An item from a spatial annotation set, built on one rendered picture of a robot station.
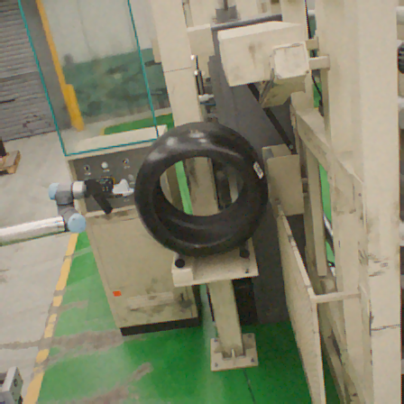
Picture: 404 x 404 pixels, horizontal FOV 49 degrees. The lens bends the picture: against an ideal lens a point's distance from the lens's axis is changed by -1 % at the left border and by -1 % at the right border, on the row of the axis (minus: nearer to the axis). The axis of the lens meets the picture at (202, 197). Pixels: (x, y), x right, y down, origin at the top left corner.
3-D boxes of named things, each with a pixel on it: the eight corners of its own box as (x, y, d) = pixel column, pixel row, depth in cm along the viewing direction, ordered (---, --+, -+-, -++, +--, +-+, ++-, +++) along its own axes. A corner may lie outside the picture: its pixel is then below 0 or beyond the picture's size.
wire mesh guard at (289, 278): (287, 307, 247) (271, 191, 221) (289, 306, 247) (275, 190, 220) (325, 453, 164) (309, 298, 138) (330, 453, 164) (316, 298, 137)
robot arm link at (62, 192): (55, 198, 196) (51, 180, 193) (79, 197, 195) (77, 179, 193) (49, 205, 188) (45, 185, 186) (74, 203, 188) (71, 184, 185)
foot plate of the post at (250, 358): (211, 340, 277) (210, 335, 276) (253, 334, 275) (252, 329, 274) (211, 371, 253) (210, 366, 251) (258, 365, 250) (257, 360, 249)
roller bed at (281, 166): (269, 201, 234) (261, 147, 222) (297, 197, 232) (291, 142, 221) (274, 217, 215) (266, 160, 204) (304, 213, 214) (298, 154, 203)
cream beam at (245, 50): (221, 67, 194) (215, 32, 189) (279, 56, 192) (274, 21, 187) (226, 88, 138) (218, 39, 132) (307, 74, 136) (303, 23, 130)
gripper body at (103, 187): (110, 180, 184) (81, 182, 185) (113, 199, 187) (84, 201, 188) (114, 174, 191) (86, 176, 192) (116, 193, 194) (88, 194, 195)
